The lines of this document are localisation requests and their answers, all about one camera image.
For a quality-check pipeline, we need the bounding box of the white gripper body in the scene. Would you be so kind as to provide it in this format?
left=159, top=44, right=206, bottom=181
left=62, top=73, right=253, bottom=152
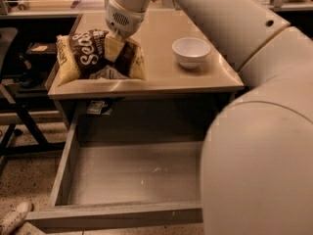
left=106, top=0, right=145, bottom=38

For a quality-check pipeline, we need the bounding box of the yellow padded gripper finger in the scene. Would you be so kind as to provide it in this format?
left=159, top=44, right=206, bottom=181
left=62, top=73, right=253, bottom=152
left=105, top=34, right=125, bottom=63

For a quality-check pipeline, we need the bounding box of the brown sea salt chip bag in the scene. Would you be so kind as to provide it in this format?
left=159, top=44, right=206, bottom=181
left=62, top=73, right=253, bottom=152
left=56, top=29, right=146, bottom=85

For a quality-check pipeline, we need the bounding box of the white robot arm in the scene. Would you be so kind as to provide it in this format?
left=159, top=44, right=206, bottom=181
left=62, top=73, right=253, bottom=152
left=107, top=0, right=313, bottom=235

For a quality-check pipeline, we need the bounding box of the beige top counter cabinet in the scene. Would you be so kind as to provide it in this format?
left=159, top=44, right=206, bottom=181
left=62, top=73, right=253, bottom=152
left=48, top=9, right=244, bottom=123

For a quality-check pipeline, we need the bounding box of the open grey wooden drawer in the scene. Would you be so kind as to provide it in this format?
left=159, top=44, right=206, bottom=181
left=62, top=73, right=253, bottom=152
left=25, top=105, right=213, bottom=232

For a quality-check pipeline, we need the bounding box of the white ceramic bowl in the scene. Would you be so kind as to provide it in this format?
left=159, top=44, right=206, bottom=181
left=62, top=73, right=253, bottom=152
left=172, top=37, right=211, bottom=70

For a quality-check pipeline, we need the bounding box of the dark box on left shelf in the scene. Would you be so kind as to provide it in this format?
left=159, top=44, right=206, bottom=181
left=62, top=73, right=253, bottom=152
left=26, top=42, right=57, bottom=55

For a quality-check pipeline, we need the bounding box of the white shoe at corner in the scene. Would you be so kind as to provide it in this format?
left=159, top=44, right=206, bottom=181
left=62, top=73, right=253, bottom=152
left=0, top=202, right=33, bottom=235

